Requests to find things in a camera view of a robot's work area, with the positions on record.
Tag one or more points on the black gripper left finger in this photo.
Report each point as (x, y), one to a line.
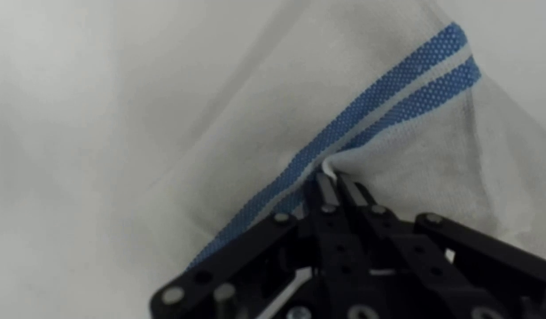
(274, 266)

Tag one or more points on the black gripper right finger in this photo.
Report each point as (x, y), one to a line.
(439, 266)

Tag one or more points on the white towel with blue stripes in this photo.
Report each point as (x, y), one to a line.
(380, 107)

